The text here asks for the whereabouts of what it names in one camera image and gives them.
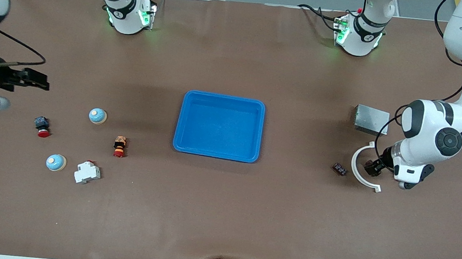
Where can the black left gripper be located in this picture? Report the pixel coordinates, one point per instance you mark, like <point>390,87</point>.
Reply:
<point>386,156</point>

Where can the dark brown electrolytic capacitor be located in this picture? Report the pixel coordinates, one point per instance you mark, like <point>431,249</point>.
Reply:
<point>368,170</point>

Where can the small black electrolytic capacitor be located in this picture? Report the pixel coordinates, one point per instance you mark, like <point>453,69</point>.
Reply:
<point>339,169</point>

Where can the blue service bell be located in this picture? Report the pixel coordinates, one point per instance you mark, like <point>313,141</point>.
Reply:
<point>55,162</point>
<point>97,116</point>

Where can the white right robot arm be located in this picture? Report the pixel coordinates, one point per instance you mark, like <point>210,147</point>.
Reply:
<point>127,15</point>

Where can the blue plastic tray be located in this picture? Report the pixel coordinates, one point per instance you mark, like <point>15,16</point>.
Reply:
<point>219,126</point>

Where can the grey metal box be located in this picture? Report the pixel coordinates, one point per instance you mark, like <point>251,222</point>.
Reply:
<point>369,118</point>

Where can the white circuit breaker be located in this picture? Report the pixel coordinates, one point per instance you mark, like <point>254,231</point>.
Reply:
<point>87,172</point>

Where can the orange yellow emergency stop button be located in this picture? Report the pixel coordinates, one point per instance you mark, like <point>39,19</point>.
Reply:
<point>119,146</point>

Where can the brown table cover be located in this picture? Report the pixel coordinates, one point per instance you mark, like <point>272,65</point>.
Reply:
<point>222,214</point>

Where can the white curved plastic bracket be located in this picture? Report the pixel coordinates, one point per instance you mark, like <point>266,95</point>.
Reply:
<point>355,168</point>

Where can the red pushbutton switch black body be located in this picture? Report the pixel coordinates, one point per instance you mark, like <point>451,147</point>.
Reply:
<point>42,127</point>

